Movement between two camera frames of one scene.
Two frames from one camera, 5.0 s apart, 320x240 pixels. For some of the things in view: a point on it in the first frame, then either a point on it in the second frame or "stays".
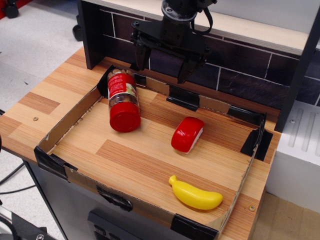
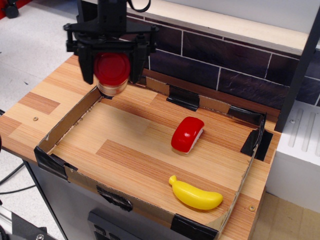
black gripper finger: [142, 55] → [86, 55]
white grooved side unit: [295, 174] stays
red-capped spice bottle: [125, 112] → [112, 70]
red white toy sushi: [187, 134] stays
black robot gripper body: [173, 34] → [103, 27]
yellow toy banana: [195, 198] stays
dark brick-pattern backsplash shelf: [265, 51] stays
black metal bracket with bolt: [25, 230] stays
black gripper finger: [187, 68] → [138, 57]
